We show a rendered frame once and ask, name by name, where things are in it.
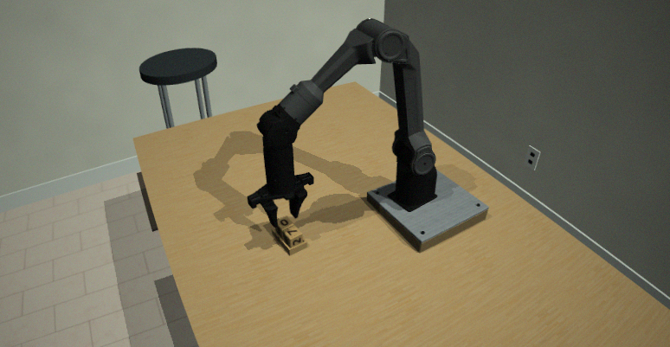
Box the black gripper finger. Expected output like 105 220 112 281
261 200 278 227
289 186 307 218

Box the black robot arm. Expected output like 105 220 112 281
257 18 437 212

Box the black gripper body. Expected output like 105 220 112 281
247 169 314 209

